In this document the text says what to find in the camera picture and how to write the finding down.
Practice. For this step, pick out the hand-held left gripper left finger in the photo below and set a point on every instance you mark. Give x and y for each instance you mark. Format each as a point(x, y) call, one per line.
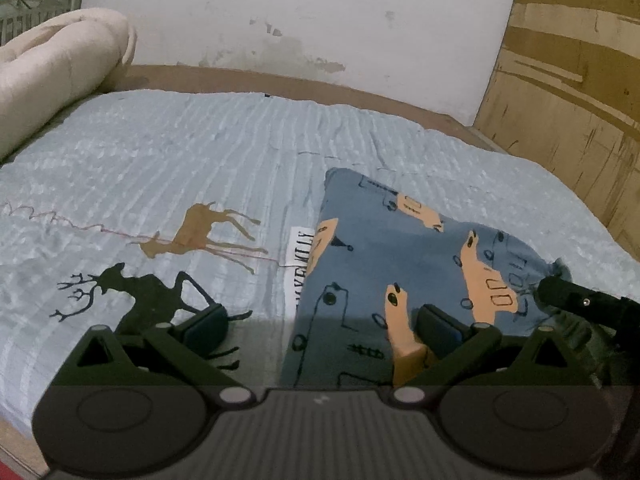
point(206, 326)

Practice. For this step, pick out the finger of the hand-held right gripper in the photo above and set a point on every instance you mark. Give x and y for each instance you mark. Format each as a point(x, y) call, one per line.
point(575, 297)

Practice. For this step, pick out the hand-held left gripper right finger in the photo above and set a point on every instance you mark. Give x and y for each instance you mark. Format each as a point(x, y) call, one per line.
point(436, 327)

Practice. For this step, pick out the blue pants with orange print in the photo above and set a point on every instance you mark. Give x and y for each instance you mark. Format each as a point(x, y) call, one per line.
point(400, 260)

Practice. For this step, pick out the light blue deer print blanket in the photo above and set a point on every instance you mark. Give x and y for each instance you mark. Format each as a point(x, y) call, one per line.
point(165, 160)

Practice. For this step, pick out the plywood board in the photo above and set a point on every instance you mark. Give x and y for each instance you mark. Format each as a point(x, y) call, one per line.
point(575, 100)

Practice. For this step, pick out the brown mattress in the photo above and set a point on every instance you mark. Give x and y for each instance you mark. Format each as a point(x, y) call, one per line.
point(350, 96)

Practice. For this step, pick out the cream rolled quilt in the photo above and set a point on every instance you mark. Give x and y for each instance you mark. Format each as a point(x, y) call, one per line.
point(55, 65)

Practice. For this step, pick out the metal bed headboard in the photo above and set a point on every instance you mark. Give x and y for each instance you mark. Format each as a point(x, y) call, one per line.
point(30, 5)

